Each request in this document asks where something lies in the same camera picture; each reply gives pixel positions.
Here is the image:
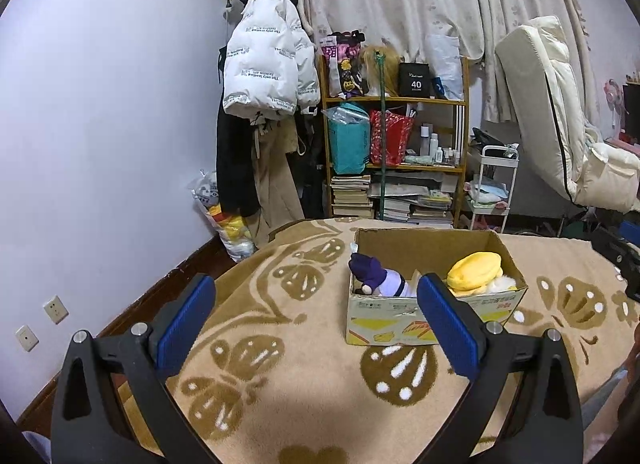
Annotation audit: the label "blonde wig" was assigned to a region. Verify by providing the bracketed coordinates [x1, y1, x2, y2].
[359, 45, 401, 97]

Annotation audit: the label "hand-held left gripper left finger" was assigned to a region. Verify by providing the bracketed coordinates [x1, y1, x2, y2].
[50, 273, 223, 464]

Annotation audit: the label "cardboard box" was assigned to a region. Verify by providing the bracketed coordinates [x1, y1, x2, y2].
[346, 228, 529, 346]

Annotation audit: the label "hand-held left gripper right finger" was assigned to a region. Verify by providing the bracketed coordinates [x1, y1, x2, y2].
[416, 272, 585, 464]

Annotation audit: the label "cream recliner chair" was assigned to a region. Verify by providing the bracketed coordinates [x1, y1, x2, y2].
[495, 16, 601, 205]

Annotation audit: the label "teal bag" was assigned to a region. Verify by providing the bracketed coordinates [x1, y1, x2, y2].
[327, 102, 372, 175]

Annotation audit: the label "pastel cloths in cart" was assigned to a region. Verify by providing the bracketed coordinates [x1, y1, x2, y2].
[465, 180, 510, 209]

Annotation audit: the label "purple white doll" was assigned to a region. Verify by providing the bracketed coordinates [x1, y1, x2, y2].
[349, 252, 417, 299]

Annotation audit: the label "black item on cart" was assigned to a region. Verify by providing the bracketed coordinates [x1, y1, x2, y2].
[472, 128, 507, 147]

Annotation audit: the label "white puffer jacket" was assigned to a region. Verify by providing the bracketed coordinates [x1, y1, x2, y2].
[222, 0, 321, 119]

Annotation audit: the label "black box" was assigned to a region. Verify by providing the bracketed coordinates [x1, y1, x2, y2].
[398, 62, 432, 97]

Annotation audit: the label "yellow plush toy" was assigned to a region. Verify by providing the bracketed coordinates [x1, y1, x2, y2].
[446, 251, 505, 295]

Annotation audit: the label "pink fan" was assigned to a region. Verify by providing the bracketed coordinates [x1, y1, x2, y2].
[604, 78, 626, 141]

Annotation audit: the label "black cables tangle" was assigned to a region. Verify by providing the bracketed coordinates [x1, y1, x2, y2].
[557, 209, 622, 241]

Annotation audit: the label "purple printed package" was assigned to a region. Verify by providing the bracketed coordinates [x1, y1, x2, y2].
[320, 31, 366, 98]

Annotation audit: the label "red patterned bag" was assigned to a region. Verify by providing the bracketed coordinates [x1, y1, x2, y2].
[370, 110, 416, 167]

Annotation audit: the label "crumpled clear plastic bag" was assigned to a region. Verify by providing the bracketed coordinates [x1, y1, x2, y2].
[322, 106, 369, 125]

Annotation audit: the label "messy pile of books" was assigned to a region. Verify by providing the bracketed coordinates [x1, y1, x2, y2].
[369, 179, 456, 229]

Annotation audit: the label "white rolling cart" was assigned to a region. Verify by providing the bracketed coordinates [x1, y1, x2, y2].
[467, 144, 520, 233]

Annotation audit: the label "cream quilt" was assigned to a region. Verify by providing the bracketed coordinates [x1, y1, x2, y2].
[575, 141, 640, 215]

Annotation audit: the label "green pole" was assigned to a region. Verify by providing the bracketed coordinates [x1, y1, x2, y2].
[372, 48, 391, 221]

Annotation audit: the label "white wall socket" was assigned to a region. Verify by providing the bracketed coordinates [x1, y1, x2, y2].
[43, 295, 69, 325]
[15, 325, 39, 352]

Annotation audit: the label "wooden shelf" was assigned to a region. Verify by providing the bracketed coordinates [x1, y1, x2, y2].
[317, 54, 471, 231]

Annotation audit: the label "beige coat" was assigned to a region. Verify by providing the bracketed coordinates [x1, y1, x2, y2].
[250, 116, 307, 245]

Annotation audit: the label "stack of books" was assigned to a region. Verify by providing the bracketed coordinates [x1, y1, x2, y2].
[331, 174, 373, 219]

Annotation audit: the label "plastic bag of plush toys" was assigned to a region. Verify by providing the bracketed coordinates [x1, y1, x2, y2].
[191, 170, 258, 262]

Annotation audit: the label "black coat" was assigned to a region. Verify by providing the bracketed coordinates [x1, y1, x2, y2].
[216, 106, 258, 219]

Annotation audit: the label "black hanging garment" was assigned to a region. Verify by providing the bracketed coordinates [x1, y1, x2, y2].
[295, 111, 332, 219]

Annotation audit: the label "beige butterfly blanket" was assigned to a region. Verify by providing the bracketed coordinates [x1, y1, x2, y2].
[115, 216, 640, 464]

